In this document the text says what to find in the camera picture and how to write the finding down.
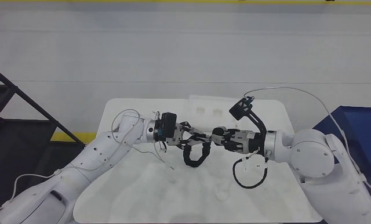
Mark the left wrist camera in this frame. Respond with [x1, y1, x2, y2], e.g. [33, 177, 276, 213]
[155, 111, 178, 139]

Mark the padlock with black cable shackle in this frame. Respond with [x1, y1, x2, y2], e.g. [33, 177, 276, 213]
[183, 135, 214, 168]

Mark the blue bin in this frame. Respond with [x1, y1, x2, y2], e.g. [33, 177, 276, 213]
[312, 105, 371, 193]

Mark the white foam tray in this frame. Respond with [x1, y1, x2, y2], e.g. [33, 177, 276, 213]
[187, 94, 234, 124]

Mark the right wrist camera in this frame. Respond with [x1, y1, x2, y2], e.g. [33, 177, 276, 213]
[228, 96, 268, 135]

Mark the black cable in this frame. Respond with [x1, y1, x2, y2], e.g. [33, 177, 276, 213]
[232, 154, 268, 190]

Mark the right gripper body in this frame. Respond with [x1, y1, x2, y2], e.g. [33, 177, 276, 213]
[235, 129, 277, 162]

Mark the thin white cable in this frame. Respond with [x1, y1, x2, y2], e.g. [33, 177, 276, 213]
[111, 109, 176, 171]
[0, 168, 63, 211]
[242, 86, 371, 189]

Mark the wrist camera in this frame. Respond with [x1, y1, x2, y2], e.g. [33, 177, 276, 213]
[155, 111, 178, 139]
[228, 96, 268, 135]

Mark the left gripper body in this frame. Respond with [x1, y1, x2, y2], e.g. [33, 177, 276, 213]
[146, 118, 190, 146]

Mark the black metal rack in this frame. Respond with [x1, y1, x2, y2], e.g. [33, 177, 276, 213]
[0, 73, 87, 206]

